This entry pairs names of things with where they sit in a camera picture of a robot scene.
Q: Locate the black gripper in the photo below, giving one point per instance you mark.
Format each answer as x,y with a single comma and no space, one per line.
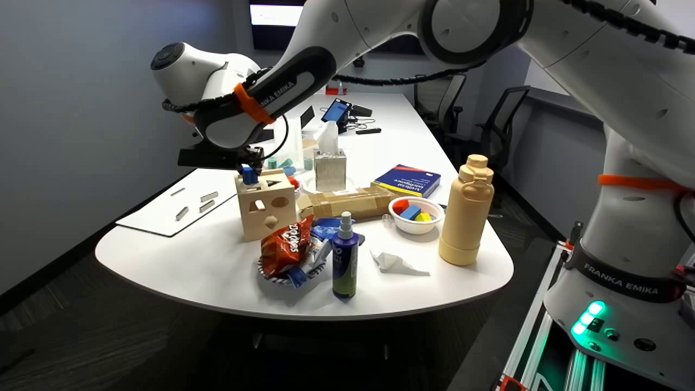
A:
219,157

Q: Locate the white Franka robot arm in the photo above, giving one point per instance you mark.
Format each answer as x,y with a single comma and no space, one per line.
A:
361,29

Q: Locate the wooden shape sorter cube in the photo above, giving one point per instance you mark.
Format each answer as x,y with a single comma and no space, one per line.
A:
267,208

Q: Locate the red chips bag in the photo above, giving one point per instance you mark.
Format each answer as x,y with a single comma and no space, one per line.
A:
283,247

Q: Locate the large white paper sheet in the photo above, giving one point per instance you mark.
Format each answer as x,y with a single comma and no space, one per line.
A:
170,208

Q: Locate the blue flat plate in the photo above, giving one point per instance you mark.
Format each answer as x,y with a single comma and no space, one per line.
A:
326,228

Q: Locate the brown cardboard box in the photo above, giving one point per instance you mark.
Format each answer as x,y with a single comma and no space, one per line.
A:
348,205

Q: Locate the blue phone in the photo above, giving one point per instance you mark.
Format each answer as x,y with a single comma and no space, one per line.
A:
338,109

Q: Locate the black marker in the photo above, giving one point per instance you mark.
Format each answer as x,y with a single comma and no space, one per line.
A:
368,130

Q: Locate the black device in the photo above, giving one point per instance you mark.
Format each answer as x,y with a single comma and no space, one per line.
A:
361,109

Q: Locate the green spray bottle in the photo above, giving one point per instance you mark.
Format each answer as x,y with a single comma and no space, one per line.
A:
344,263

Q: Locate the red block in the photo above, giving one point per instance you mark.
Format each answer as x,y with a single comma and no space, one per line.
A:
400,207

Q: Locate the blue Artificial Intelligence book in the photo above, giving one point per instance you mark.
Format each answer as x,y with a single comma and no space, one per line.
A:
410,179

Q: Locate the blue rectangular block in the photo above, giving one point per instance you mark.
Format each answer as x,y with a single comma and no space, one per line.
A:
414,210

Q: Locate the crumpled white paper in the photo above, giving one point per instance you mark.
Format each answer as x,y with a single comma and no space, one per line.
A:
394,263

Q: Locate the white bowl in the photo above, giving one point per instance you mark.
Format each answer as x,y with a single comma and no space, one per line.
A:
415,226

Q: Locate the yellow block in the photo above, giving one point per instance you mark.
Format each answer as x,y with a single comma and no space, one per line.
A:
424,216

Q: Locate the black mesh office chair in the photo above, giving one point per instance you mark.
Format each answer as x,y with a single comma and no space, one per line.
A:
507,121
450,105

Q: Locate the beige water bottle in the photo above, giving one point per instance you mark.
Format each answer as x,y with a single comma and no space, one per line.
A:
465,217

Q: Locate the wall television screen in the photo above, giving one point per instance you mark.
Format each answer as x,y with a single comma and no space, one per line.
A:
274,15

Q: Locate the white robot stand frame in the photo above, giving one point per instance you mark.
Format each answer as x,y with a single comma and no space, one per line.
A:
539,317

